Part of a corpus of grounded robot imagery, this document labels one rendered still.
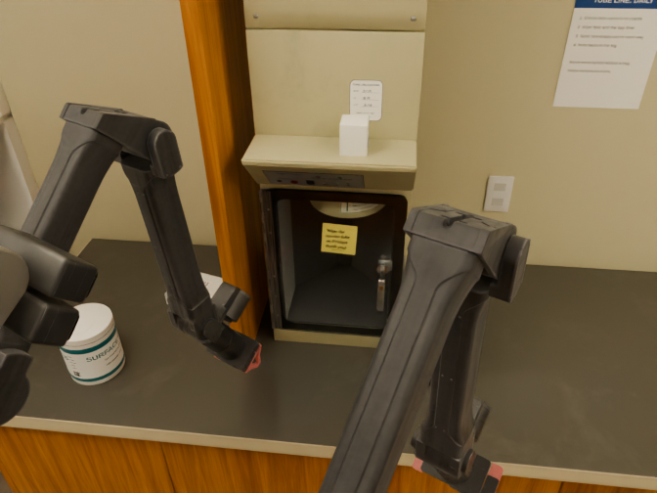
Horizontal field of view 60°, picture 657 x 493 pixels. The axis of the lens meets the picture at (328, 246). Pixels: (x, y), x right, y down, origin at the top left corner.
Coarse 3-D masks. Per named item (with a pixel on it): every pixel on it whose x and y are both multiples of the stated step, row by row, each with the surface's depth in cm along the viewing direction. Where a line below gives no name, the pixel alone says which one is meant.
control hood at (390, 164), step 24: (264, 144) 109; (288, 144) 109; (312, 144) 109; (336, 144) 109; (384, 144) 108; (408, 144) 108; (264, 168) 106; (288, 168) 105; (312, 168) 104; (336, 168) 103; (360, 168) 102; (384, 168) 101; (408, 168) 101
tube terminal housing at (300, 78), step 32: (256, 32) 102; (288, 32) 101; (320, 32) 100; (352, 32) 100; (384, 32) 99; (416, 32) 99; (256, 64) 105; (288, 64) 104; (320, 64) 104; (352, 64) 103; (384, 64) 102; (416, 64) 102; (256, 96) 109; (288, 96) 108; (320, 96) 107; (384, 96) 106; (416, 96) 105; (256, 128) 112; (288, 128) 112; (320, 128) 111; (384, 128) 109; (416, 128) 109; (384, 192) 117
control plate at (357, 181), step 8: (272, 176) 110; (280, 176) 110; (288, 176) 110; (296, 176) 109; (304, 176) 109; (312, 176) 108; (328, 176) 107; (336, 176) 107; (344, 176) 107; (352, 176) 106; (360, 176) 106; (288, 184) 115; (296, 184) 115; (304, 184) 114; (320, 184) 113; (328, 184) 113; (344, 184) 112; (352, 184) 112; (360, 184) 111
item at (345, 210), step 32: (288, 192) 119; (320, 192) 118; (352, 192) 118; (288, 224) 123; (320, 224) 122; (352, 224) 121; (384, 224) 120; (288, 256) 128; (320, 256) 127; (352, 256) 126; (384, 256) 125; (288, 288) 134; (320, 288) 133; (352, 288) 131; (288, 320) 140; (320, 320) 138; (352, 320) 137; (384, 320) 136
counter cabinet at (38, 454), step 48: (0, 432) 137; (48, 432) 135; (48, 480) 147; (96, 480) 144; (144, 480) 142; (192, 480) 139; (240, 480) 136; (288, 480) 134; (432, 480) 127; (528, 480) 123
